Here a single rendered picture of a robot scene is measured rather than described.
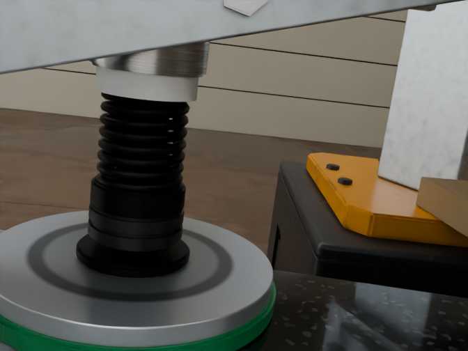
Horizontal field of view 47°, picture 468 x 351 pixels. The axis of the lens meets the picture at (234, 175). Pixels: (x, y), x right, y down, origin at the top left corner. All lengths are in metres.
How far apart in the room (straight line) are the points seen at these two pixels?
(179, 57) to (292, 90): 6.09
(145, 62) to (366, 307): 0.25
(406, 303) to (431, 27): 0.70
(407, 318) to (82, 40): 0.31
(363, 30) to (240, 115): 1.72
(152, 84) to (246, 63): 5.98
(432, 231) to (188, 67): 0.63
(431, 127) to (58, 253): 0.79
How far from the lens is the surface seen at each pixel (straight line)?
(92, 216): 0.39
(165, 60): 0.35
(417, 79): 1.09
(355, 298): 0.46
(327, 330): 0.41
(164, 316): 0.33
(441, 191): 0.91
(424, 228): 0.90
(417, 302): 0.48
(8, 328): 0.35
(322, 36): 6.47
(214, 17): 0.32
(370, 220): 0.88
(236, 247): 0.45
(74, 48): 0.33
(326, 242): 0.83
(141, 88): 0.35
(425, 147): 1.07
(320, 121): 6.54
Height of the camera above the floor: 1.01
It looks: 14 degrees down
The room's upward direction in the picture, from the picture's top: 7 degrees clockwise
